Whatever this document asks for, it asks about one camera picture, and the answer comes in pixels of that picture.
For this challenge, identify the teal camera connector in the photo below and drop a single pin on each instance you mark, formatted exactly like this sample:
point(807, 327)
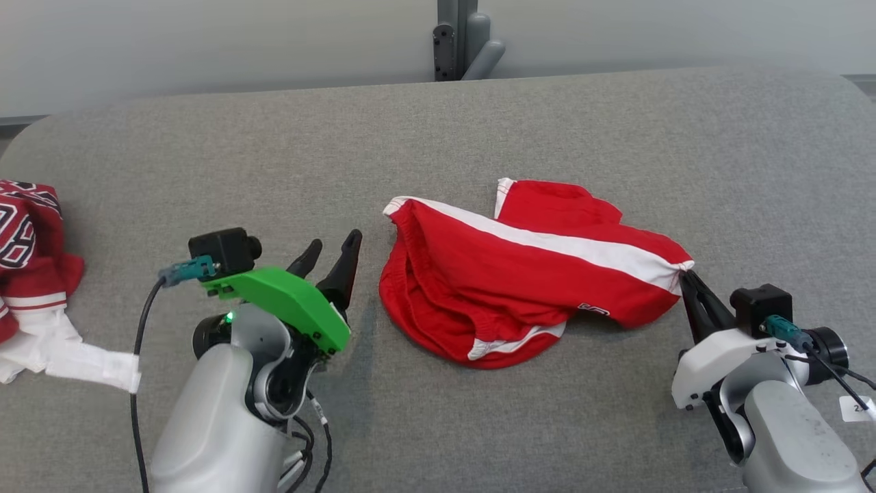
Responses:
point(188, 269)
point(787, 332)

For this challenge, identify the teal right camera connector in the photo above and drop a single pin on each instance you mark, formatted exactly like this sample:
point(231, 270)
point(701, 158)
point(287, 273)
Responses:
point(787, 332)

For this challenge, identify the grey fabric sofa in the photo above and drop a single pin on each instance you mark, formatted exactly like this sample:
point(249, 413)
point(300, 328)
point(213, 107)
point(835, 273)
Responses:
point(205, 150)

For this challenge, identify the teal left camera connector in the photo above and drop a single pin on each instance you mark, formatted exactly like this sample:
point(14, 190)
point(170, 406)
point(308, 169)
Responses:
point(188, 269)

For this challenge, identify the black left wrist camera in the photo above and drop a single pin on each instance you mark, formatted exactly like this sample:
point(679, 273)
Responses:
point(222, 250)

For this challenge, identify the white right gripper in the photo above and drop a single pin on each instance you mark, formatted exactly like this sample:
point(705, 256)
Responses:
point(718, 359)

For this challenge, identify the red shorts with white stripe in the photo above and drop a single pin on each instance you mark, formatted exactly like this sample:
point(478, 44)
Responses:
point(479, 274)

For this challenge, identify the dark grey hinge bracket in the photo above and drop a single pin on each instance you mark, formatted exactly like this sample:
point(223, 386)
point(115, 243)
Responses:
point(444, 51)

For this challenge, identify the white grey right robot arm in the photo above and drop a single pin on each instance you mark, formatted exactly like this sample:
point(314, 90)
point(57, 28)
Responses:
point(787, 438)

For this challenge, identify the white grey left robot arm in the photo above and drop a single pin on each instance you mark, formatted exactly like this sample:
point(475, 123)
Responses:
point(205, 424)

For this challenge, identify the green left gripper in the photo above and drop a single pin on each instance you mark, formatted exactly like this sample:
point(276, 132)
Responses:
point(287, 294)

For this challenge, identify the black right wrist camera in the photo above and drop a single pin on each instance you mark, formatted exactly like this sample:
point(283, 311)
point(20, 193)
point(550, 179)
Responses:
point(759, 305)

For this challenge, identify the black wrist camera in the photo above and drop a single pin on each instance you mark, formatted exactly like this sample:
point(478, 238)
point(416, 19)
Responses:
point(222, 250)
point(759, 305)

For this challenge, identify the red jersey with white sleeves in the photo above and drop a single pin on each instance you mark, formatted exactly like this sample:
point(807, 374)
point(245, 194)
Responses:
point(41, 274)

